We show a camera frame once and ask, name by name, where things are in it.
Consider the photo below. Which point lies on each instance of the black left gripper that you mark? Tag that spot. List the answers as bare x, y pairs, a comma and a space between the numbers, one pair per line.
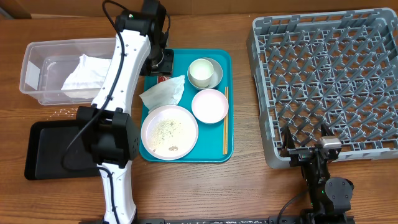
166, 67

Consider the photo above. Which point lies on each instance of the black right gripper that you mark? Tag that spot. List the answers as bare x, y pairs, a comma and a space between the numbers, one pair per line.
300, 154

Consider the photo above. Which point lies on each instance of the red sauce packet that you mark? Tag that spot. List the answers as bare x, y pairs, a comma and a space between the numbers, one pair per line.
161, 79

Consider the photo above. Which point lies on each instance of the large pink plate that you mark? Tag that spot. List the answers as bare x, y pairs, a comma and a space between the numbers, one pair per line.
169, 132

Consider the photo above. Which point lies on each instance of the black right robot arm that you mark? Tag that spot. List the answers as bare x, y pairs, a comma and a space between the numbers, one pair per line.
329, 196

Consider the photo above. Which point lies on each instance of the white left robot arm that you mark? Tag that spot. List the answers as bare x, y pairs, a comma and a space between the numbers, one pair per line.
107, 130

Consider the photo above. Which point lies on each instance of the grey dishwasher rack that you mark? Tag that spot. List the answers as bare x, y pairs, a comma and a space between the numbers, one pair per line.
337, 69

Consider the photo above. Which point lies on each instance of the white paper cup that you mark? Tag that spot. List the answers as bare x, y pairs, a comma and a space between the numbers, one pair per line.
201, 71

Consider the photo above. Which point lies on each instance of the grey bowl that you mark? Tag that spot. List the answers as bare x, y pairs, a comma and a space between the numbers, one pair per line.
216, 78

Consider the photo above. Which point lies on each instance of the teal plastic tray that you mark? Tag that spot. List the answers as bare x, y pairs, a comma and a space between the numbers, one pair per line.
209, 146

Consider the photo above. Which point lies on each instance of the wooden chopstick inner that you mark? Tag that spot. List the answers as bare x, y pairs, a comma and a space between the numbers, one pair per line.
224, 121

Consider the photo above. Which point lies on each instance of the clear plastic bin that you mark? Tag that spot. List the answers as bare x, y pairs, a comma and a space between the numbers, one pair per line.
46, 66

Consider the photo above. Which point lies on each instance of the scattered rice grains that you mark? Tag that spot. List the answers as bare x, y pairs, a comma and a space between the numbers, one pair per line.
63, 113

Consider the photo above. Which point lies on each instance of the black tray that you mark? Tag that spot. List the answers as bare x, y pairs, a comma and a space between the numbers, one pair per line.
48, 141

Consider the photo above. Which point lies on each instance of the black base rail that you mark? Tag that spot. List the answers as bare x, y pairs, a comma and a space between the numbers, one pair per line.
269, 220

